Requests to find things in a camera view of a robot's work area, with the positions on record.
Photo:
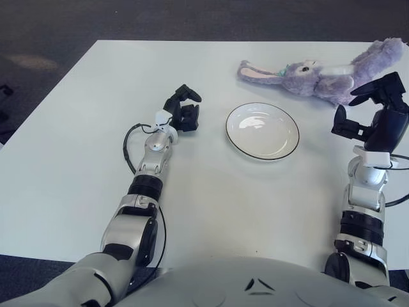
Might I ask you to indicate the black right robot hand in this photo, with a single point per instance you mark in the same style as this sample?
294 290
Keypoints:
386 128

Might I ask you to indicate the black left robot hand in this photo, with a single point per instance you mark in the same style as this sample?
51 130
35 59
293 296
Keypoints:
187 116

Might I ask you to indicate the purple plush bunny doll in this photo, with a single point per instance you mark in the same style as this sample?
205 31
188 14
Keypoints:
326 83

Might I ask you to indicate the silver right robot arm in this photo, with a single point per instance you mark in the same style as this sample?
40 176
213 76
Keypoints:
364 198

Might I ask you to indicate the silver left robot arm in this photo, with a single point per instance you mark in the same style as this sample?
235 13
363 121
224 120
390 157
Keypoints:
140 198

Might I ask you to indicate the white plate with black rim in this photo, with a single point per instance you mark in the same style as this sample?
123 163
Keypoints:
262 131

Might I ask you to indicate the grey robot torso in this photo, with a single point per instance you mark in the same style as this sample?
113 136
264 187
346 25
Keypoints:
255 284

